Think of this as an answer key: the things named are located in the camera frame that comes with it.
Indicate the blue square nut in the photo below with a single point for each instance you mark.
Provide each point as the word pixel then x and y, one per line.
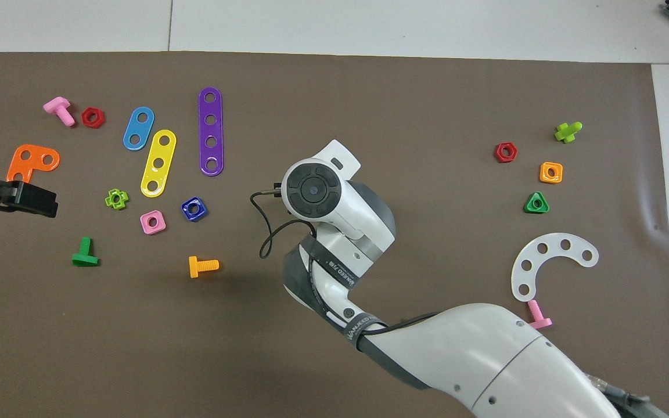
pixel 201 216

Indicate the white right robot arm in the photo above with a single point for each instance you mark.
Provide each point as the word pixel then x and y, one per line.
pixel 485 360

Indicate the orange three-hole angled plate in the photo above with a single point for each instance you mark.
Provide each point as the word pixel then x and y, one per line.
pixel 21 162

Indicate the lime green flower nut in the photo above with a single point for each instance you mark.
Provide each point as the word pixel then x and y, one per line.
pixel 110 201

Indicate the green plastic bolt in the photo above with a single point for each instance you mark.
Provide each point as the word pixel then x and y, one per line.
pixel 85 258

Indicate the red hexagon nut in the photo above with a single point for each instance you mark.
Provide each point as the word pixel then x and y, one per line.
pixel 497 153
pixel 85 118

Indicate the pink plastic bolt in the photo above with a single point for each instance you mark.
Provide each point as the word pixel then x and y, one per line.
pixel 58 106
pixel 540 320

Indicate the pink square nut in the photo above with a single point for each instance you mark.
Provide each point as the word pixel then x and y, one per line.
pixel 144 225

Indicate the blue two-hole plate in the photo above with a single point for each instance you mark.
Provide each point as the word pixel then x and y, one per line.
pixel 139 128

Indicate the yellow three-hole plate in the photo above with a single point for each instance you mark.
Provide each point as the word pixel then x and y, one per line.
pixel 161 152

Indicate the orange plastic bolt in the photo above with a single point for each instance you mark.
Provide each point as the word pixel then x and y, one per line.
pixel 195 267

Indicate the purple four-hole plate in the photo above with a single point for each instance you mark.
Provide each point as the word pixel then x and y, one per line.
pixel 210 130

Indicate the brown table mat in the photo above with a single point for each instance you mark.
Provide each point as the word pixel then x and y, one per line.
pixel 398 116

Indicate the green triangle nut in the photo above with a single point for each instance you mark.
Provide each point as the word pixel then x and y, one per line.
pixel 529 209

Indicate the orange square nut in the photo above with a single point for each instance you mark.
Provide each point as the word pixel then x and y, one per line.
pixel 543 174

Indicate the white curved five-hole plate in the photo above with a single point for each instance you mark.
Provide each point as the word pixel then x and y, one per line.
pixel 553 243

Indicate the lime green cross bolt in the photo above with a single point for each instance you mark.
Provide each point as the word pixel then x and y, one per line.
pixel 567 133

